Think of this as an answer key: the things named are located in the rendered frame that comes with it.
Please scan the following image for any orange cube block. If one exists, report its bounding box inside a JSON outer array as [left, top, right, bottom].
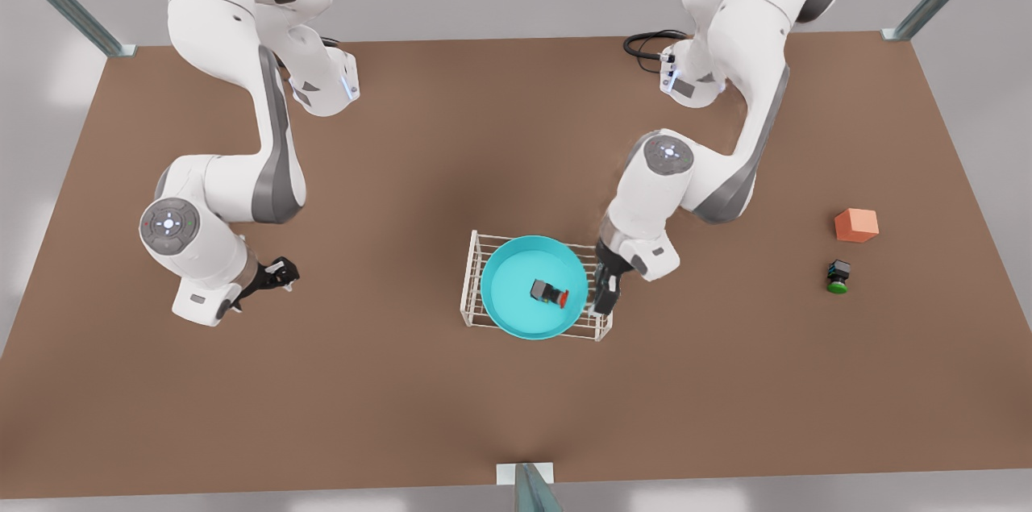
[[834, 208, 880, 244]]

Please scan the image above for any cyan plate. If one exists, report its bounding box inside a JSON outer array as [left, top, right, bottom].
[[481, 235, 589, 340]]

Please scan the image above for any red button switch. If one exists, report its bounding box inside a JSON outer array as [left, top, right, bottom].
[[530, 279, 570, 309]]

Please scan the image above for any white wire shelf rack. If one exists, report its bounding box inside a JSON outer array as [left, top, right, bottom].
[[460, 230, 614, 343]]

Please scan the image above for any black cable loop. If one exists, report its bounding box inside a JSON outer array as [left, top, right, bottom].
[[623, 30, 689, 76]]

